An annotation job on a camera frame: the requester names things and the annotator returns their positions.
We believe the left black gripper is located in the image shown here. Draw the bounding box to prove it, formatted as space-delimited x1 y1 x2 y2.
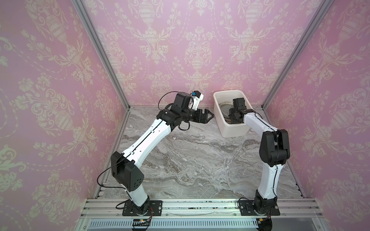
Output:
180 107 214 123

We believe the clear glass plate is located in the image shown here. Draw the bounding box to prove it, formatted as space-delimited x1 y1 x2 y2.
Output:
219 102 233 124

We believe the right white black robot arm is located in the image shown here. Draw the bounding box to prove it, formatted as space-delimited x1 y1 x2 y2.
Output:
229 98 290 216

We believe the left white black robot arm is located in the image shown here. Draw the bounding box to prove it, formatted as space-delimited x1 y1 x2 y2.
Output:
111 90 214 215

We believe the white plastic bin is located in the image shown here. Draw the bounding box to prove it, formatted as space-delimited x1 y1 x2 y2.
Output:
213 90 252 138

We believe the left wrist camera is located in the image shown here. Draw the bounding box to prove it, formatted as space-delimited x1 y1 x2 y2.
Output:
191 90 204 111

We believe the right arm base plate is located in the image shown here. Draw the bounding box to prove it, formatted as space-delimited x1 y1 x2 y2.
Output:
237 200 280 216

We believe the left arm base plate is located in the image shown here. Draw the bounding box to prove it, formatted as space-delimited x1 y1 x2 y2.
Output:
122 200 163 217

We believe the right corner aluminium post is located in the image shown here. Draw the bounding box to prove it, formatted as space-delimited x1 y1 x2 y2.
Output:
261 0 334 111

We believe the corner aluminium post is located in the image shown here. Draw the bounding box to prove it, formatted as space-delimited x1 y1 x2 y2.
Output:
261 0 334 111
72 0 130 111

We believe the left corner aluminium post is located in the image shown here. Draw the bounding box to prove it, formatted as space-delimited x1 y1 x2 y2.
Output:
72 0 130 111

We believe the aluminium mounting rail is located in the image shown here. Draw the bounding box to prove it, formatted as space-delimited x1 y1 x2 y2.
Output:
76 198 330 231

